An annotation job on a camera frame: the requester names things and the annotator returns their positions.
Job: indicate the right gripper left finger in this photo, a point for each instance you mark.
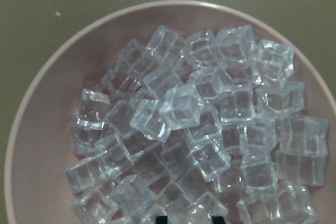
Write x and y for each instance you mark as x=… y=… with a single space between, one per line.
x=161 y=220

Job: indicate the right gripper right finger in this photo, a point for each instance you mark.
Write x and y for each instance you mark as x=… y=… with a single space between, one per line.
x=217 y=219

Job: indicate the pile of clear ice cubes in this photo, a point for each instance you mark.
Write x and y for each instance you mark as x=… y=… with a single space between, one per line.
x=197 y=128

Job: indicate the pink bowl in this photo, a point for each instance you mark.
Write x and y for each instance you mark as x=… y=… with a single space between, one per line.
x=40 y=144

